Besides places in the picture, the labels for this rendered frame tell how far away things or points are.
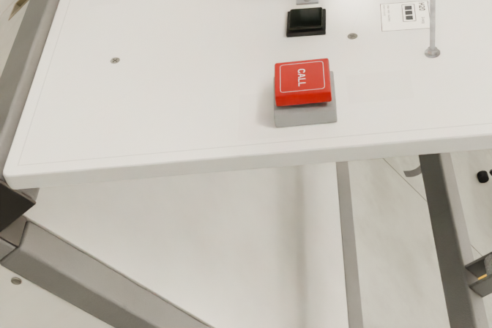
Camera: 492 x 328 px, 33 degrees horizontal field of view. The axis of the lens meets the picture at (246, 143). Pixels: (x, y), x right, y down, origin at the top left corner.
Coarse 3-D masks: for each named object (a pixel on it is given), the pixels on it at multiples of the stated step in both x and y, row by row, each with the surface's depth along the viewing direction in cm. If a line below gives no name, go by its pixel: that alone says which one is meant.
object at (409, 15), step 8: (424, 0) 87; (384, 8) 87; (392, 8) 87; (400, 8) 86; (408, 8) 86; (416, 8) 86; (424, 8) 86; (384, 16) 86; (392, 16) 86; (400, 16) 85; (408, 16) 85; (416, 16) 85; (424, 16) 85; (384, 24) 85; (392, 24) 85; (400, 24) 84; (408, 24) 84; (416, 24) 84; (424, 24) 84
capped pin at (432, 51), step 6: (432, 0) 76; (432, 6) 76; (432, 12) 77; (432, 18) 77; (432, 24) 78; (432, 30) 78; (432, 36) 79; (432, 42) 79; (432, 48) 80; (426, 54) 80; (432, 54) 80; (438, 54) 80
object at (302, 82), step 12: (312, 60) 77; (324, 60) 76; (276, 72) 76; (288, 72) 76; (300, 72) 76; (312, 72) 75; (324, 72) 75; (276, 84) 75; (288, 84) 75; (300, 84) 74; (312, 84) 74; (324, 84) 74; (276, 96) 74; (288, 96) 74; (300, 96) 74; (312, 96) 73; (324, 96) 73
